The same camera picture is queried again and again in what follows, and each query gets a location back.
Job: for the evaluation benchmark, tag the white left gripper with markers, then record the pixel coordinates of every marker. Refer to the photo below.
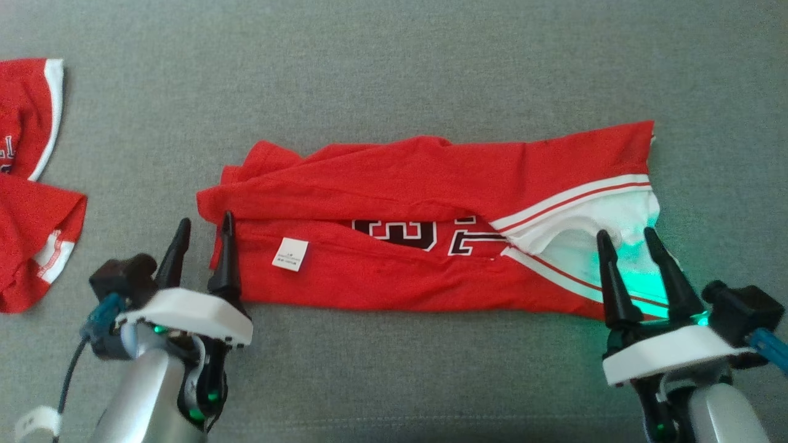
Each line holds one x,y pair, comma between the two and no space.
184,317

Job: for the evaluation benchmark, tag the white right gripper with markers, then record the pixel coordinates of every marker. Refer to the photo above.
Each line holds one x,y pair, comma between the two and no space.
671,354

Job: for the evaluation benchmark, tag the red white-trimmed mesh shorts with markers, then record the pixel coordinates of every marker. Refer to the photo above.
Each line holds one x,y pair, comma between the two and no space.
37,215

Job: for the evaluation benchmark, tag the red numbered basketball jersey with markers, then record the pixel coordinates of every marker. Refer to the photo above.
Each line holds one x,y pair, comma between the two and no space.
400,178

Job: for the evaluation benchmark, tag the left wrist blue connector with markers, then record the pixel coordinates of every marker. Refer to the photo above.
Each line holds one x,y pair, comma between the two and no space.
103,317

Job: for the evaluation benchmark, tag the wrist blue connector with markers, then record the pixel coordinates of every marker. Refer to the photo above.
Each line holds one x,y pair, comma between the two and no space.
103,317
771,347

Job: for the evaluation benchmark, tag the right wrist blue connector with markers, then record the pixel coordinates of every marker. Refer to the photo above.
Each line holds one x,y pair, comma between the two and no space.
771,347

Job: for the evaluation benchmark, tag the large grey sofa seat cushion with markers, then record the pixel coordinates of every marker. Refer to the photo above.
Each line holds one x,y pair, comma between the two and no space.
394,61

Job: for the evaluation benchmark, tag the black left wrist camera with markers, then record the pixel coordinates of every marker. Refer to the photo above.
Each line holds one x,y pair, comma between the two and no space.
123,277

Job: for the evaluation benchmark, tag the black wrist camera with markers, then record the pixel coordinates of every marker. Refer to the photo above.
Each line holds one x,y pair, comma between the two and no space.
742,311
123,277

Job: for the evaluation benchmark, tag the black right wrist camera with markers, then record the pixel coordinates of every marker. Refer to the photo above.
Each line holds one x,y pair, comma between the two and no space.
742,311

